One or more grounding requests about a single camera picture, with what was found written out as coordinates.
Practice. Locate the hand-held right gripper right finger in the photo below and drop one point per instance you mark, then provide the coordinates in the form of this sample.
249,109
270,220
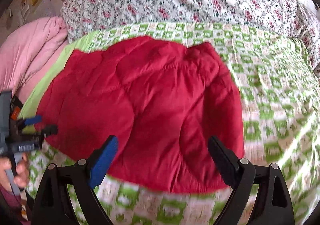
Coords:
223,162

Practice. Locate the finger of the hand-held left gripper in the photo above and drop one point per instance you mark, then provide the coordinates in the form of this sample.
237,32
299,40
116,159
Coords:
33,120
50,129

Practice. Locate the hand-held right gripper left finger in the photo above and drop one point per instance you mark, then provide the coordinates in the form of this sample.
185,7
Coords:
105,162

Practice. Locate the red puffer jacket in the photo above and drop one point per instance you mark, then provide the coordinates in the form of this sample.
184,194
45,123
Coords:
150,105

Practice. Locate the person's left forearm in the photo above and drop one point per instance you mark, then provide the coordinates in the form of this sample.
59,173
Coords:
7,202

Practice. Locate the person's left hand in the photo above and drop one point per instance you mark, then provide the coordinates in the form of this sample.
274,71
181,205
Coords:
21,172

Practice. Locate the pink comforter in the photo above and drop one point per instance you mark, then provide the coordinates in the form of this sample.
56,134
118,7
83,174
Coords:
32,50

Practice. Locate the green checked blanket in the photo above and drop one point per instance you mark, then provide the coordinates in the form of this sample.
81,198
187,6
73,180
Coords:
270,105

